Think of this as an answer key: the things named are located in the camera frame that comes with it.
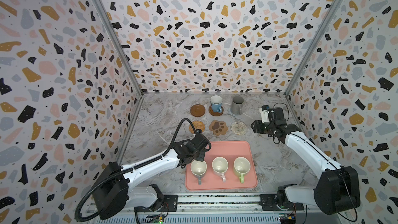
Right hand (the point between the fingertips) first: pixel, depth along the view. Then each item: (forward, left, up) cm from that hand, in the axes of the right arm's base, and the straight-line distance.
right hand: (255, 124), depth 87 cm
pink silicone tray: (-8, +13, -17) cm, 23 cm away
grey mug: (+18, +8, -7) cm, 21 cm away
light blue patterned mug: (+22, +22, -6) cm, 32 cm away
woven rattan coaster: (+8, +34, -13) cm, 37 cm away
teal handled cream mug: (-21, +31, -12) cm, 40 cm away
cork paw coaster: (+7, +20, -14) cm, 26 cm away
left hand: (-14, +29, -5) cm, 33 cm away
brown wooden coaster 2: (+18, +22, -14) cm, 32 cm away
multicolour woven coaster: (+7, +7, -15) cm, 18 cm away
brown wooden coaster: (+20, +35, -12) cm, 42 cm away
